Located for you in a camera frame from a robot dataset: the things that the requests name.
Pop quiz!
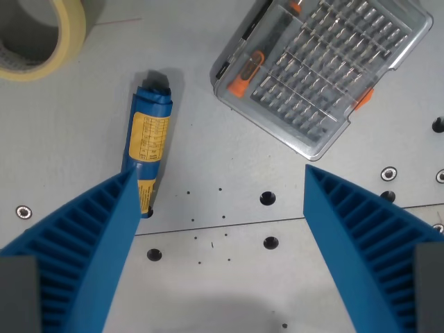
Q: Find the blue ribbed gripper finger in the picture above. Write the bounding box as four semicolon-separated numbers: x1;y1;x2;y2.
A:
302;164;444;333
0;166;144;333

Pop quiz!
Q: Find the rolled blue bag yellow label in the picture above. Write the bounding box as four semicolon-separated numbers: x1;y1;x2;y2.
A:
120;70;173;221

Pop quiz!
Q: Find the clear screwdriver bit set case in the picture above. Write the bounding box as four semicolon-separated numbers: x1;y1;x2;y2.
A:
209;0;435;162

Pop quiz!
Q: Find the yellow masking tape roll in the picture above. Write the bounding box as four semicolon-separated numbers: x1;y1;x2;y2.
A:
0;0;87;83

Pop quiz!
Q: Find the orange black screwdriver handle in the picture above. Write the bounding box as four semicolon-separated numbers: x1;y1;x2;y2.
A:
227;49;266;98

